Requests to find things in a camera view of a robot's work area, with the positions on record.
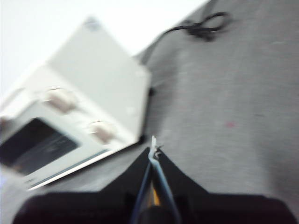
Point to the cream white toaster oven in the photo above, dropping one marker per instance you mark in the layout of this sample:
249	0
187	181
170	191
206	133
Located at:
105	70

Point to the cream timer knob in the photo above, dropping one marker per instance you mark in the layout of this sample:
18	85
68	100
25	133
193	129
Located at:
101	131

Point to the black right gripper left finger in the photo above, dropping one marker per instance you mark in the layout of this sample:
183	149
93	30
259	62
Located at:
93	207

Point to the cream temperature knob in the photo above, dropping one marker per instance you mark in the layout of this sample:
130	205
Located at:
61	100

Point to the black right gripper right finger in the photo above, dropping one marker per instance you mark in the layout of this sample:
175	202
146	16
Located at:
222	210

